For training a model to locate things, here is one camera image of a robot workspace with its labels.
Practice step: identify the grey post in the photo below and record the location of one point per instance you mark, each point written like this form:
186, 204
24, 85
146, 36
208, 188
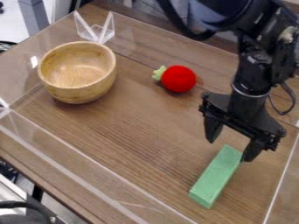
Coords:
33, 15

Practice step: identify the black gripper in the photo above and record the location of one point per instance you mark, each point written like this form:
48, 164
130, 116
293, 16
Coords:
243, 114

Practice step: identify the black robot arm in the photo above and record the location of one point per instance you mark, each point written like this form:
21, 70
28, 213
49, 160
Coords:
267, 31

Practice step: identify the red plush tomato toy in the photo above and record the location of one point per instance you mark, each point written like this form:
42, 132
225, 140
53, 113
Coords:
177, 78

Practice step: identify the black metal bracket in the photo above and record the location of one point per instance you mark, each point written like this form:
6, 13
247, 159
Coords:
40, 214

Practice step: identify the black table leg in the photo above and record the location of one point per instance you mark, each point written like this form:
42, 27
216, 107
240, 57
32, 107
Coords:
37, 193

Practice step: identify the green rectangular stick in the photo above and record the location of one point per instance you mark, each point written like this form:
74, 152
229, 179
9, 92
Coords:
208, 186

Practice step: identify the clear acrylic tray walls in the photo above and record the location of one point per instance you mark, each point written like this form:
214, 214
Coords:
120, 158

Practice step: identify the brown wooden bowl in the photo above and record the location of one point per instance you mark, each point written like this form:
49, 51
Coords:
77, 71

